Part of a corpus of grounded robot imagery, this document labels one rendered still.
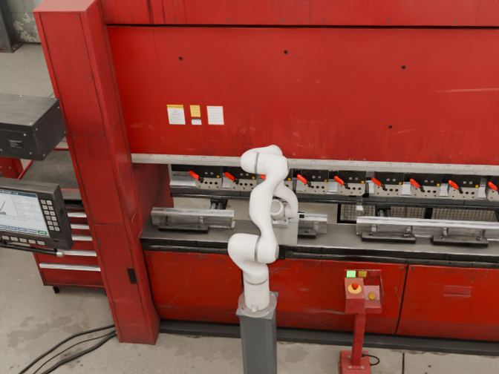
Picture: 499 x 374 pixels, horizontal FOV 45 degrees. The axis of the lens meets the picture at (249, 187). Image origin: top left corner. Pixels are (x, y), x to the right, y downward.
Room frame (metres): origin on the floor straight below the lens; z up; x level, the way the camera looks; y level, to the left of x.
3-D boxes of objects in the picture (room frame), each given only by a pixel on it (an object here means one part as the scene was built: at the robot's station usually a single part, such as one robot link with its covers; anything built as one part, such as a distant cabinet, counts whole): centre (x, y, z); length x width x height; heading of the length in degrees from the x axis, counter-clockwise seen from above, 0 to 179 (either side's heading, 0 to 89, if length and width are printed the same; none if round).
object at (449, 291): (2.46, -1.18, 0.59); 0.15 x 0.02 x 0.07; 81
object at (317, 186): (2.74, -0.37, 1.26); 0.15 x 0.09 x 0.17; 81
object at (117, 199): (3.09, 0.74, 1.15); 0.85 x 0.25 x 2.30; 171
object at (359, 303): (2.34, -0.60, 0.75); 0.20 x 0.16 x 0.18; 85
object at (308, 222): (2.76, -0.25, 0.92); 0.39 x 0.06 x 0.10; 81
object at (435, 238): (2.56, -1.18, 0.89); 0.30 x 0.05 x 0.03; 81
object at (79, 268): (3.34, 1.24, 0.50); 0.50 x 0.50 x 1.00; 81
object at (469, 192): (2.62, -1.16, 1.26); 0.15 x 0.09 x 0.17; 81
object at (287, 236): (2.62, -0.17, 1.00); 0.26 x 0.18 x 0.01; 171
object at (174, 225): (2.80, 0.41, 0.89); 0.30 x 0.05 x 0.03; 81
